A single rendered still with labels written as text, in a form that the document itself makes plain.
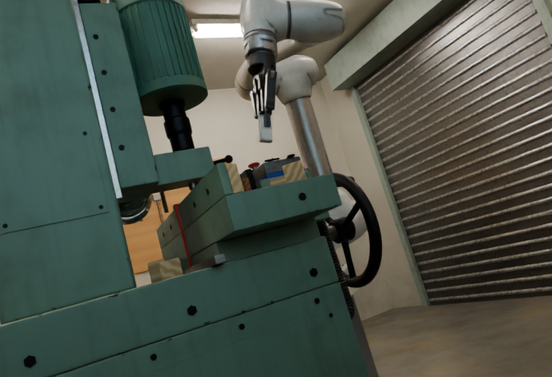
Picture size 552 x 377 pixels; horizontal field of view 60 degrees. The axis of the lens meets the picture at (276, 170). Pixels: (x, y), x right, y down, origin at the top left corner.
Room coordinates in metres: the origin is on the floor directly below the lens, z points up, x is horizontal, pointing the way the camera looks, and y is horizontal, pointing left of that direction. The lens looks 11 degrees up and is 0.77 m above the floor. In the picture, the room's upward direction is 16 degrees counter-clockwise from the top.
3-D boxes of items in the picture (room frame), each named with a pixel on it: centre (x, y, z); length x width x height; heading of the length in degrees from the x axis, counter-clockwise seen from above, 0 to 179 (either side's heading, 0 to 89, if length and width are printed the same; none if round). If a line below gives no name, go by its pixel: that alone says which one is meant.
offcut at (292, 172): (0.90, -0.03, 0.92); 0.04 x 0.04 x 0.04; 85
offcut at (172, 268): (0.85, 0.22, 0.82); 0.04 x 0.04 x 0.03; 10
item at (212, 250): (1.09, 0.14, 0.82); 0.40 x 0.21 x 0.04; 27
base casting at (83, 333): (1.01, 0.30, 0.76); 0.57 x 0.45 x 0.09; 117
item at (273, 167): (1.14, 0.01, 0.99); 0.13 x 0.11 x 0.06; 27
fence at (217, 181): (1.04, 0.22, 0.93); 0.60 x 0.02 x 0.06; 27
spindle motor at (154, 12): (1.06, 0.19, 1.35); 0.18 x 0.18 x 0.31
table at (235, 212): (1.10, 0.09, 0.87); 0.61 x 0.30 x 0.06; 27
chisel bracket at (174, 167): (1.05, 0.21, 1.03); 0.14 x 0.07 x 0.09; 117
